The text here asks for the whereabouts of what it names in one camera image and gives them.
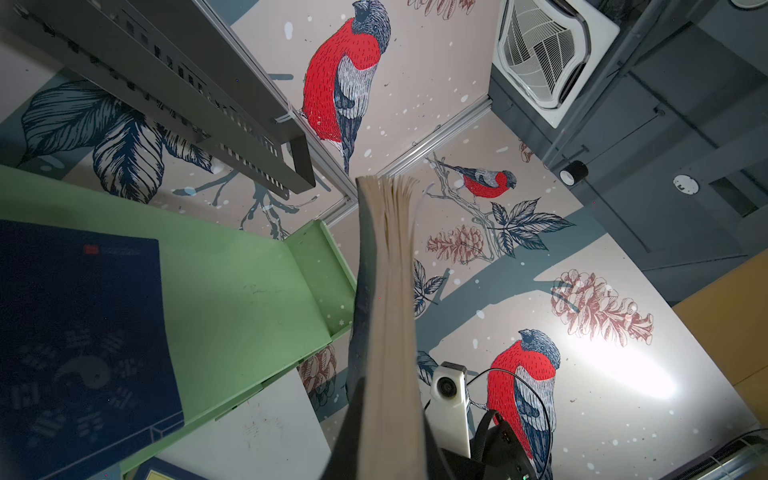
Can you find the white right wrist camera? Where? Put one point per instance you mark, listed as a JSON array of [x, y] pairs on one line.
[[448, 407]]

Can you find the green wooden shelf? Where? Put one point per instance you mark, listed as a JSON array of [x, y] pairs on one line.
[[240, 310]]

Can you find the white ceiling air vent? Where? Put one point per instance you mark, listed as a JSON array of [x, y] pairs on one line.
[[548, 50]]

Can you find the black hanging wall basket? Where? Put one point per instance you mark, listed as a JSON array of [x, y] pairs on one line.
[[178, 63]]

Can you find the blue book with yellow label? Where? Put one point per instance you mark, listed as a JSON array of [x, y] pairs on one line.
[[86, 374]]

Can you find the dark blue book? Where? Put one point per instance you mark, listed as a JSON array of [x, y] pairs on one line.
[[156, 468], [392, 438]]

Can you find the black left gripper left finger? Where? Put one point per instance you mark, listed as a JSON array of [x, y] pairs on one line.
[[343, 461]]

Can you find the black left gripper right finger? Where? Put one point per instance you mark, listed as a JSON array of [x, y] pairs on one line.
[[437, 465]]

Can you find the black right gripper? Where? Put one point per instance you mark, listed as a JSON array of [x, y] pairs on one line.
[[495, 453]]

